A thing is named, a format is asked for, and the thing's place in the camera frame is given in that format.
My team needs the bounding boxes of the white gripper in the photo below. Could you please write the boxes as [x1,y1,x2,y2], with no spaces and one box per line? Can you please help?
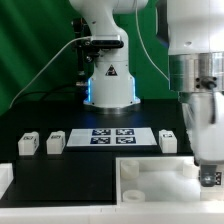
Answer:
[182,92,224,186]

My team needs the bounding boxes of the black camera stand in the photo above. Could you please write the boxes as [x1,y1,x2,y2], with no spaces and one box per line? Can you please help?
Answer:
[71,18,91,87]

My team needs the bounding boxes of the white left wall block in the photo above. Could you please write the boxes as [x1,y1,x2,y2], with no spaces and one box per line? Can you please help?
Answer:
[0,163,14,199]

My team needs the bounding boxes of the white sheet with markers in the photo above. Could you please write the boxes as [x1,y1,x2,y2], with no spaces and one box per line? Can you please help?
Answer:
[67,128,156,147]

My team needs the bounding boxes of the white camera cable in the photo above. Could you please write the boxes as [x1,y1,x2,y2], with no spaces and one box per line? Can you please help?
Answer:
[8,36,92,110]

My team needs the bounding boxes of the black base camera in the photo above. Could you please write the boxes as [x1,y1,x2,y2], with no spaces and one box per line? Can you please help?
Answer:
[90,35,124,49]

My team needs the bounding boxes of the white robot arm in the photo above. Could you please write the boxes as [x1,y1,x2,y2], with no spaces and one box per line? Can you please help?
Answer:
[69,0,224,187]

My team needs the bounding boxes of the black cable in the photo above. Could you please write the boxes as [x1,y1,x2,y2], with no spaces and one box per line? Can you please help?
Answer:
[13,85,84,105]

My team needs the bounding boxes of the white front wall bar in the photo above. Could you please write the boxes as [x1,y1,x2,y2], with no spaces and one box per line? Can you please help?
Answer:
[0,201,224,224]

